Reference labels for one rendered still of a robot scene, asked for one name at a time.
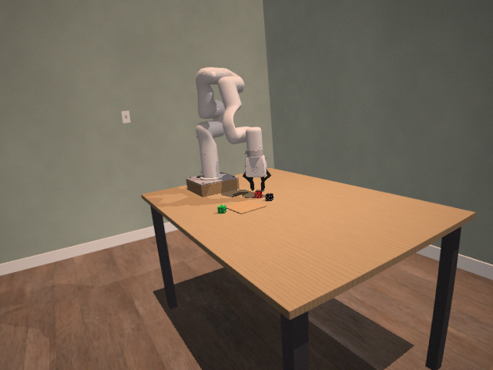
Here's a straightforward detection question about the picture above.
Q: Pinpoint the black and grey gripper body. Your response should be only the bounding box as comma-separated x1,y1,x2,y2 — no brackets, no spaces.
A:
245,155,267,177

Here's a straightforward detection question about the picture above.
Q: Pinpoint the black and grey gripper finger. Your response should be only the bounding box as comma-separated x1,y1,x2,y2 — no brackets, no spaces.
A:
260,170,271,191
243,173,254,191

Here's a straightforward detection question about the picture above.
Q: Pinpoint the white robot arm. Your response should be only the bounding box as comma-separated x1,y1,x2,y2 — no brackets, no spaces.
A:
196,68,263,180

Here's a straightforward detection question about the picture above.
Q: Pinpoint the tan flat mat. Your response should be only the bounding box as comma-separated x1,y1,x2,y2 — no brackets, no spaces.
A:
226,200,267,214

